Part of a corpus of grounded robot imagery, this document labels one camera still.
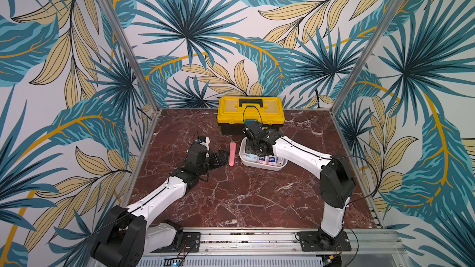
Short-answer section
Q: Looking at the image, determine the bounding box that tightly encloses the white plastic storage box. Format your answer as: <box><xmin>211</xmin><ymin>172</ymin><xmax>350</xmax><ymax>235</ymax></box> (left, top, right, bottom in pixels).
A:
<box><xmin>239</xmin><ymin>138</ymin><xmax>288</xmax><ymax>171</ymax></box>

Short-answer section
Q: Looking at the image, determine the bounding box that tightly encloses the light blue cartoon tissue pack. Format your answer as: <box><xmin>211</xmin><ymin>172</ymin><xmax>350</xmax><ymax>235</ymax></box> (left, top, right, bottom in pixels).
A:
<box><xmin>246</xmin><ymin>153</ymin><xmax>259</xmax><ymax>163</ymax></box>

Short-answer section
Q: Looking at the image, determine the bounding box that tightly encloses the pink tempo tissue pack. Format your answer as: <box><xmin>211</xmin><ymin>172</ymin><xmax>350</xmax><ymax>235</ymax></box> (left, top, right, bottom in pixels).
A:
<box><xmin>258</xmin><ymin>156</ymin><xmax>268</xmax><ymax>165</ymax></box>

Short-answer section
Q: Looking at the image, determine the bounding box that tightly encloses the blue white tissue pack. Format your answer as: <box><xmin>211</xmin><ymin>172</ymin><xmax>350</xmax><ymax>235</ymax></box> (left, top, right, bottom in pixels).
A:
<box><xmin>267</xmin><ymin>156</ymin><xmax>279</xmax><ymax>167</ymax></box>

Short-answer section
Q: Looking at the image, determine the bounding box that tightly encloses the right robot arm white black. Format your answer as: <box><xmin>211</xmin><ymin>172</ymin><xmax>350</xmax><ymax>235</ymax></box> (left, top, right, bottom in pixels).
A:
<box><xmin>243</xmin><ymin>122</ymin><xmax>356</xmax><ymax>239</ymax></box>

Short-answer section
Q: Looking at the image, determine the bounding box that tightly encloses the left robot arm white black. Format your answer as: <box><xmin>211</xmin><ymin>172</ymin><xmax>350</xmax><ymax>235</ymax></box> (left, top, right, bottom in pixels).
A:
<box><xmin>90</xmin><ymin>137</ymin><xmax>230</xmax><ymax>267</ymax></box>

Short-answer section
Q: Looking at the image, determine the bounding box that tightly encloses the pink utility knife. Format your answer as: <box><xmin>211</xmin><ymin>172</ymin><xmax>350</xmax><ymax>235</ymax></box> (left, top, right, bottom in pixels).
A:
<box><xmin>228</xmin><ymin>141</ymin><xmax>237</xmax><ymax>167</ymax></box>

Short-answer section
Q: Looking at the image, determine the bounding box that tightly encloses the yellow black toolbox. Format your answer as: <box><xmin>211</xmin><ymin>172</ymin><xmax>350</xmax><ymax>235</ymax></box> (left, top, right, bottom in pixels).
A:
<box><xmin>216</xmin><ymin>96</ymin><xmax>285</xmax><ymax>135</ymax></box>

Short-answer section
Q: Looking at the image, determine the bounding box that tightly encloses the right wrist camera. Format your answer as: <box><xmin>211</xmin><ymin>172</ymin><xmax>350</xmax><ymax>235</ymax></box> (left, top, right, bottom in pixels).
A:
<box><xmin>244</xmin><ymin>120</ymin><xmax>261</xmax><ymax>127</ymax></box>

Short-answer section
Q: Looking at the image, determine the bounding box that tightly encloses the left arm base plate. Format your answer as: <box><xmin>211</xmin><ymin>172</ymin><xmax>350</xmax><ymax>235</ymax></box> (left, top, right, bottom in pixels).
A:
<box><xmin>153</xmin><ymin>232</ymin><xmax>201</xmax><ymax>254</ymax></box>

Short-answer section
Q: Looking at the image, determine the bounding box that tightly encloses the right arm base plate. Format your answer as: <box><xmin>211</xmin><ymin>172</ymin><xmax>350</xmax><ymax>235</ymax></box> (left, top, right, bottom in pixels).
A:
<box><xmin>295</xmin><ymin>230</ymin><xmax>352</xmax><ymax>253</ymax></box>

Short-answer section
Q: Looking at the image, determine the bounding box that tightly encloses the aluminium front rail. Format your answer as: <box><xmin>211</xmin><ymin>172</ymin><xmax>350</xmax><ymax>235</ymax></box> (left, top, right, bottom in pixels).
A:
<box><xmin>143</xmin><ymin>226</ymin><xmax>412</xmax><ymax>267</ymax></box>

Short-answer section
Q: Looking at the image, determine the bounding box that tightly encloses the left aluminium frame post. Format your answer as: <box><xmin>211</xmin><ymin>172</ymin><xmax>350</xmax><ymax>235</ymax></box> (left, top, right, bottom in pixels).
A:
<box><xmin>98</xmin><ymin>0</ymin><xmax>160</xmax><ymax>116</ymax></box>

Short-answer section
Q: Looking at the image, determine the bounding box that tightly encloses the aluminium frame post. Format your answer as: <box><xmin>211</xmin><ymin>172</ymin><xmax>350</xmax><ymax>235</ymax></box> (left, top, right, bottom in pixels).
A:
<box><xmin>330</xmin><ymin>0</ymin><xmax>405</xmax><ymax>116</ymax></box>
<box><xmin>98</xmin><ymin>0</ymin><xmax>160</xmax><ymax>116</ymax></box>

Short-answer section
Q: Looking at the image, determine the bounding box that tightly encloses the right aluminium frame post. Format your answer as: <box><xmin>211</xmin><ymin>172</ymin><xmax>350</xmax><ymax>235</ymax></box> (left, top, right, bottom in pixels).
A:
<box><xmin>330</xmin><ymin>0</ymin><xmax>405</xmax><ymax>116</ymax></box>

